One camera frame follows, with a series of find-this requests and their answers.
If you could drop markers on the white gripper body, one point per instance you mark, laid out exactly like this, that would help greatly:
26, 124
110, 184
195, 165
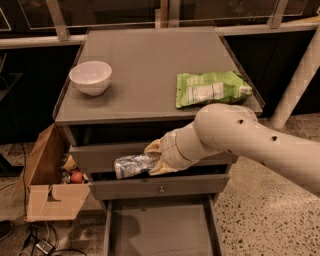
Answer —
170, 146

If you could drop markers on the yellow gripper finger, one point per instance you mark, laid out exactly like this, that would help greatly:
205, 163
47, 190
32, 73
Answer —
160, 168
154, 147

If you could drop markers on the silver blue redbull can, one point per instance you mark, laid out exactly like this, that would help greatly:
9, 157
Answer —
132, 165

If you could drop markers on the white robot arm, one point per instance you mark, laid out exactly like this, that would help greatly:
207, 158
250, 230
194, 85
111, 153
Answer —
235, 129

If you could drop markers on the middle grey drawer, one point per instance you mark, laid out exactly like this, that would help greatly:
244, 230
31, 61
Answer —
158, 187

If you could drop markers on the grey drawer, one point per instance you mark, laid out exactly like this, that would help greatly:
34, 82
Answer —
100, 157
158, 187
165, 226

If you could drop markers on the top grey drawer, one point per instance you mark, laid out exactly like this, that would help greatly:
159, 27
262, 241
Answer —
100, 157

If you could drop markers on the bottom grey drawer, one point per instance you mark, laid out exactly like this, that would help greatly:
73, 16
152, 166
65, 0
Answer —
165, 226

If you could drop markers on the grey drawer cabinet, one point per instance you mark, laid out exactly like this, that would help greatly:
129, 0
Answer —
139, 104

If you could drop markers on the green chip bag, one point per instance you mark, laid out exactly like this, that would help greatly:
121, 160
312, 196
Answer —
211, 87

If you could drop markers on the red apple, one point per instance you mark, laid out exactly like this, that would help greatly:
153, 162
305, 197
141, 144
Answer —
77, 177

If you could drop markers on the yellow snack packet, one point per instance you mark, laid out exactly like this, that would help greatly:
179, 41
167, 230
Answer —
68, 164

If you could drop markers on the white ceramic bowl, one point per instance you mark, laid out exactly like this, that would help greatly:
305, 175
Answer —
91, 77

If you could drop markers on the brown cardboard box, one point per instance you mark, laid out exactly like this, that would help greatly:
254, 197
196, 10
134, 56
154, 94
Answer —
49, 199

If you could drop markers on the metal railing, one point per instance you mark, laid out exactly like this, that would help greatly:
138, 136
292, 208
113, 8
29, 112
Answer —
25, 22

